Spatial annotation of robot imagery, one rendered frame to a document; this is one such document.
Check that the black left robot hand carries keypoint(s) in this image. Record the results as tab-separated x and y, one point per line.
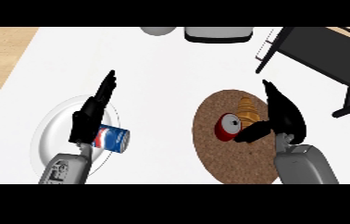
90	116

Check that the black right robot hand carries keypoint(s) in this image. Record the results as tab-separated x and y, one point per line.
283	113

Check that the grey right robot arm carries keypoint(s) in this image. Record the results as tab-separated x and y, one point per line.
301	163

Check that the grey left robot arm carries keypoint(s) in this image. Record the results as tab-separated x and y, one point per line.
65	167

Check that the golden brown croissant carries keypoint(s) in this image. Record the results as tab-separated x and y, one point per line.
248	112

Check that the round brown cork placemat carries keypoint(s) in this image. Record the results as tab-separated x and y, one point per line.
227	159

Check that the blue soda can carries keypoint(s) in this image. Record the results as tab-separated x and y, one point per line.
113	139

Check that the white round plate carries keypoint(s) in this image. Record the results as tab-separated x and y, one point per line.
54	135

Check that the red soda can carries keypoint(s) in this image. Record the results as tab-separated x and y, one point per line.
226	127

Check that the grey round object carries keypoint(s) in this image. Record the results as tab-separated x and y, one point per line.
156	30

